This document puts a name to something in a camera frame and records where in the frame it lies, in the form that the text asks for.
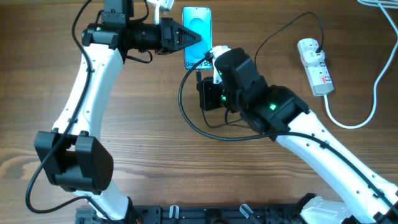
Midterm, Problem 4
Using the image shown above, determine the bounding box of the black charger cable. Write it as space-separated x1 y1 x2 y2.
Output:
195 11 325 129

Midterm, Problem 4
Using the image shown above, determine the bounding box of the blue Galaxy smartphone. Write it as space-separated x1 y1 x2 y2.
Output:
182 6 213 70

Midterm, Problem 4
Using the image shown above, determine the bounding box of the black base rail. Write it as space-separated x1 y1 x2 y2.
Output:
75 204 312 224

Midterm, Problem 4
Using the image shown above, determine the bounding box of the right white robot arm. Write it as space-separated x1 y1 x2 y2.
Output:
198 45 397 223

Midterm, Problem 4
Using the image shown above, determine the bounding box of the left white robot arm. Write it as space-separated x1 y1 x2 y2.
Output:
34 1 201 223

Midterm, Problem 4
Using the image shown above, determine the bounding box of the white power strip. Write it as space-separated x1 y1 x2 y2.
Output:
297 38 334 96

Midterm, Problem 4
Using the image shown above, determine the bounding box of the white plug adapter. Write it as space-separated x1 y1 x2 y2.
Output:
301 50 325 67

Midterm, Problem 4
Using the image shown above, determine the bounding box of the white cables top corner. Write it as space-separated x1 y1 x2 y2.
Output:
357 0 398 9

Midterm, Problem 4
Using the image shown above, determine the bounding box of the white power strip cord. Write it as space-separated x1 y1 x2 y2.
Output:
323 1 398 130

